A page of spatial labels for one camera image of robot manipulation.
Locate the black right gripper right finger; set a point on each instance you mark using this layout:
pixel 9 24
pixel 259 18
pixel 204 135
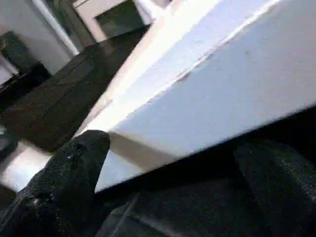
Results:
pixel 284 192

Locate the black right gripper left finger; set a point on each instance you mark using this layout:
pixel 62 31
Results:
pixel 59 187

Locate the white plastic table top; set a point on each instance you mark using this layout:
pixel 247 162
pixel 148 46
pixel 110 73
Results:
pixel 222 74

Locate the black work mat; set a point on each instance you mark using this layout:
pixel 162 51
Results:
pixel 59 98

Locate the grey curtain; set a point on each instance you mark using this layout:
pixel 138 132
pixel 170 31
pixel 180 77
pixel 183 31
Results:
pixel 69 19

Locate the white cabinet with glass doors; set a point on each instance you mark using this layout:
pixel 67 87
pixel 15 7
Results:
pixel 89 12

